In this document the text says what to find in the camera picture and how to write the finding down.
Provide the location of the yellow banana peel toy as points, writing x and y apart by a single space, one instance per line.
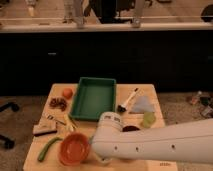
69 124

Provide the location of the dark red grape bunch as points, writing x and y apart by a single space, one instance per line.
59 103

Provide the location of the green pea pod toy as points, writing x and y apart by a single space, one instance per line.
46 147

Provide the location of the clutter on right floor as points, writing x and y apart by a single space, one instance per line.
206 102

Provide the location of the orange plastic bowl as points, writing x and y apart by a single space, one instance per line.
74 149

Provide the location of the green plastic tray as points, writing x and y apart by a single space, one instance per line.
93 97

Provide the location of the wooden block brush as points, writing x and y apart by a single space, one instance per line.
43 129

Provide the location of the small orange ball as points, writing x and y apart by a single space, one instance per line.
67 93

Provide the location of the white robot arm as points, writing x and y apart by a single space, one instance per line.
186 142

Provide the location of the yellow green sponge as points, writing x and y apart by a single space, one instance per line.
149 119

